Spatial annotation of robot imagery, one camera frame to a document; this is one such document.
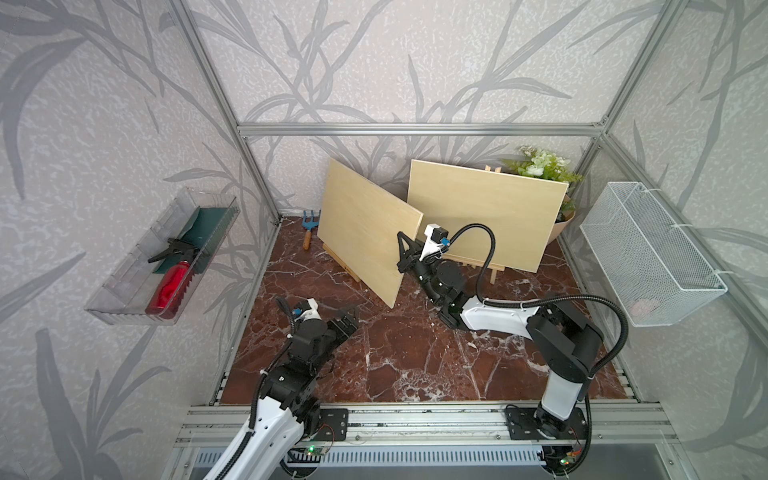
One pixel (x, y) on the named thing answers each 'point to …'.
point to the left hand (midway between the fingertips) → (351, 316)
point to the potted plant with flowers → (541, 164)
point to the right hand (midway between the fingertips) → (398, 233)
